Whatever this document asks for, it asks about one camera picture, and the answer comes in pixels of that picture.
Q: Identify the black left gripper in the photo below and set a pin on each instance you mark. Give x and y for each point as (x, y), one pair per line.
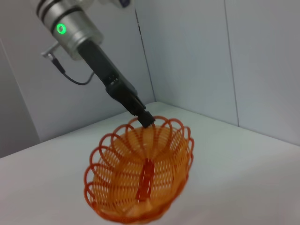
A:
(103, 68)

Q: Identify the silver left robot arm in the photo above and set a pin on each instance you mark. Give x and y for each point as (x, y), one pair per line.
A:
(70, 30)

